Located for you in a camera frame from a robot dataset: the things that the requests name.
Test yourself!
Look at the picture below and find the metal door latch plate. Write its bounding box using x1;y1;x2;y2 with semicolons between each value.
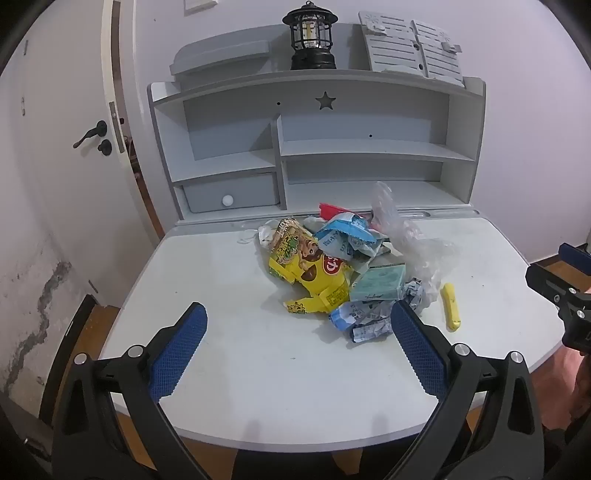
109;102;126;154

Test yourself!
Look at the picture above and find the yellow tube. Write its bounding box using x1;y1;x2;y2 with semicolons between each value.
440;283;462;332

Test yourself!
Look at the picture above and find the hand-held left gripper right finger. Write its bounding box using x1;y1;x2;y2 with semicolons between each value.
383;300;544;480

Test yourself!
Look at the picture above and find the grey drawer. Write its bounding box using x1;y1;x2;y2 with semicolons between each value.
182;173;280;214

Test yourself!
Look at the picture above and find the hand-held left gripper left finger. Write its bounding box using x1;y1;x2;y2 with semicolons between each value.
52;302;213;480

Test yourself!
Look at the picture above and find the clear plastic bag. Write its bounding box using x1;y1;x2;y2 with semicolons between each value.
372;181;462;308

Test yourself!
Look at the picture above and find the printed paper ball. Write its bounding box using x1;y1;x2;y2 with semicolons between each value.
402;277;424;315

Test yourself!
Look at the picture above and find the white grey desk hutch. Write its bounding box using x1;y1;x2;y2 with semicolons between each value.
148;76;488;223

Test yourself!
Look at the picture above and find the black camping lantern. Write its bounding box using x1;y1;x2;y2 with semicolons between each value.
283;1;338;71

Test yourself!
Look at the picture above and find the red packet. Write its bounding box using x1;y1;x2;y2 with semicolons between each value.
320;202;352;220

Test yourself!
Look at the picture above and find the yellow snack bag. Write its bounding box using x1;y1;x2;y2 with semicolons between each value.
269;217;354;315

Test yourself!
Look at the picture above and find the blue white snack wrapper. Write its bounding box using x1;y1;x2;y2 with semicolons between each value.
316;213;391;261

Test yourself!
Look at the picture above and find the white door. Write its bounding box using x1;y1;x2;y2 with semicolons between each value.
0;0;164;402

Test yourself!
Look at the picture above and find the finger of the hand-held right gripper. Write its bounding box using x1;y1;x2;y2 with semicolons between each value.
558;243;591;277
525;263;591;306

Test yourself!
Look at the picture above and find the grey slotted book stand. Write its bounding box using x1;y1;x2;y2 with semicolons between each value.
359;11;465;86

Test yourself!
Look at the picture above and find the black door handle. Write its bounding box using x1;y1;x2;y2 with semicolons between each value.
72;121;108;149

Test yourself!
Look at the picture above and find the teal paper packet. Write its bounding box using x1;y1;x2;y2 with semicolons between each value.
349;264;407;303

